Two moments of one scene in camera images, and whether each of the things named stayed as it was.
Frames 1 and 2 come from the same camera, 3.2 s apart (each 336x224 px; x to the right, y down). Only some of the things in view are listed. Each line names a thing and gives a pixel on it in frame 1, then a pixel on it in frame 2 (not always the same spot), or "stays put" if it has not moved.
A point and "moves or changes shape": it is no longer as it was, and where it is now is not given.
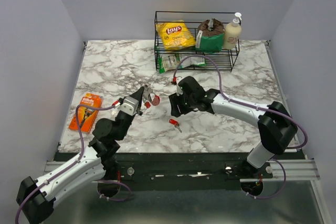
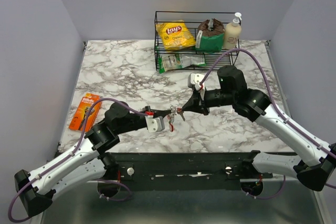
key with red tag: [147, 104] → [172, 129]
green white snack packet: [170, 62] stays put
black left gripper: [138, 95] → [157, 113]
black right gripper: [174, 100] → [193, 104]
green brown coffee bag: [210, 35] stays put
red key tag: [176, 124] moves or changes shape
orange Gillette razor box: [86, 115] stays put
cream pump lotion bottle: [232, 33] stays put
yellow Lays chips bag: [175, 34] stays put
